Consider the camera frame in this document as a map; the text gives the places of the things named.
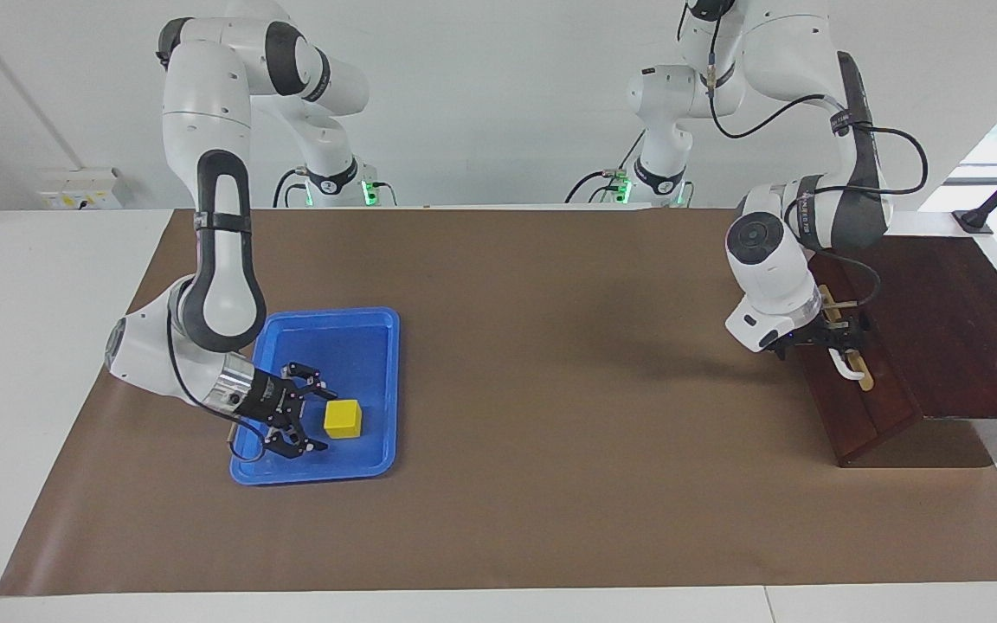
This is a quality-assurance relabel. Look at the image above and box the blue plastic tray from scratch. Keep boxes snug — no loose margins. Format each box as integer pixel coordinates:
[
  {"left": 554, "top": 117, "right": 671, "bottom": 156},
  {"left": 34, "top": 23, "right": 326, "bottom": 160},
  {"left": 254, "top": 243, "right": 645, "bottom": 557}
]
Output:
[{"left": 230, "top": 306, "right": 402, "bottom": 486}]

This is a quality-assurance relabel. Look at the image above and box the white wall socket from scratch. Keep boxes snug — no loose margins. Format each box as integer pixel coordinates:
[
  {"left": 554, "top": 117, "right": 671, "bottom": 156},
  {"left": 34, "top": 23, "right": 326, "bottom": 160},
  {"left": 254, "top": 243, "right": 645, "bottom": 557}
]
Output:
[{"left": 38, "top": 167, "right": 123, "bottom": 210}]

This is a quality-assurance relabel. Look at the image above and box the brown table mat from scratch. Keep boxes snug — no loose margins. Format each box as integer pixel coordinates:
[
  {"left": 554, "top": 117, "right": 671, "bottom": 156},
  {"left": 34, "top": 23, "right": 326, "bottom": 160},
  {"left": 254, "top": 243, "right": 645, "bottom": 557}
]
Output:
[{"left": 0, "top": 206, "right": 997, "bottom": 598}]

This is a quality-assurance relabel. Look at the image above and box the wooden drawer with white handle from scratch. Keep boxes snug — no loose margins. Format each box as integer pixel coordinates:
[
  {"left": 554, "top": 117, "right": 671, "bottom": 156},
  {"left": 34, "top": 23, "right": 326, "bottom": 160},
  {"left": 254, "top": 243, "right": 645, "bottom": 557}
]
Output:
[{"left": 797, "top": 260, "right": 923, "bottom": 464}]

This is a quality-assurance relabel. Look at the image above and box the yellow block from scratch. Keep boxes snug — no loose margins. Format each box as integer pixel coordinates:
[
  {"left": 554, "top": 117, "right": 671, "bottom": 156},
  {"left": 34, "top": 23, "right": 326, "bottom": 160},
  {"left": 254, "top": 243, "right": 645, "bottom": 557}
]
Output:
[{"left": 324, "top": 399, "right": 363, "bottom": 440}]

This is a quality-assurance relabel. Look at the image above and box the black right arm base cable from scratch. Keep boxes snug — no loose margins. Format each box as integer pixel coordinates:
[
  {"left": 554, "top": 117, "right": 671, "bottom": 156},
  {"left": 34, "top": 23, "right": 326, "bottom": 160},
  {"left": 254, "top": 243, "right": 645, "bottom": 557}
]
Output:
[{"left": 272, "top": 167, "right": 313, "bottom": 209}]

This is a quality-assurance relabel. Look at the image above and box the black arm base cable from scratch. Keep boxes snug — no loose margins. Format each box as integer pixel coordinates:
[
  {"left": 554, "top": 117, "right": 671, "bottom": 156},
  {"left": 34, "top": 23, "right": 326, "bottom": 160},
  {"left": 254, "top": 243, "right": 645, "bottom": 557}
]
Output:
[
  {"left": 272, "top": 167, "right": 313, "bottom": 209},
  {"left": 563, "top": 130, "right": 648, "bottom": 205}
]

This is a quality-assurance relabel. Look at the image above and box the black left arm base cable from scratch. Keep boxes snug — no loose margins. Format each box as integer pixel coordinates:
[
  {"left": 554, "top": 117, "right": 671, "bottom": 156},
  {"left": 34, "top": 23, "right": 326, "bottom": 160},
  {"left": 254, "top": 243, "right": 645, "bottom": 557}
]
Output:
[{"left": 563, "top": 130, "right": 648, "bottom": 205}]

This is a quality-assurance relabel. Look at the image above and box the dark wooden drawer cabinet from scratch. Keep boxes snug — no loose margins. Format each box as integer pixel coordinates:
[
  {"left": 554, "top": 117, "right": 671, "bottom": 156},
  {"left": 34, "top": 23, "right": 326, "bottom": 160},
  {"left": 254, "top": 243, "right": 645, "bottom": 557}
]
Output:
[{"left": 797, "top": 235, "right": 997, "bottom": 469}]

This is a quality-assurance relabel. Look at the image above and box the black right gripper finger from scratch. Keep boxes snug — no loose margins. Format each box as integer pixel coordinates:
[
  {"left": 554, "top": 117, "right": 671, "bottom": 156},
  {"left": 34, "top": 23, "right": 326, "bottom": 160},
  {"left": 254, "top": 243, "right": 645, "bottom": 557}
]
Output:
[
  {"left": 280, "top": 362, "right": 339, "bottom": 401},
  {"left": 263, "top": 422, "right": 329, "bottom": 459}
]

